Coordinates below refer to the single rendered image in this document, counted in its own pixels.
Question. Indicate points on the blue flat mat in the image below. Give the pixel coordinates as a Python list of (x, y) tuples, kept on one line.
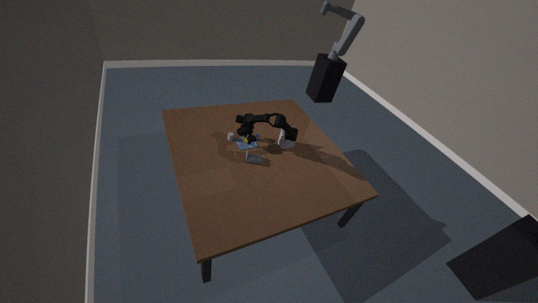
[(242, 145)]

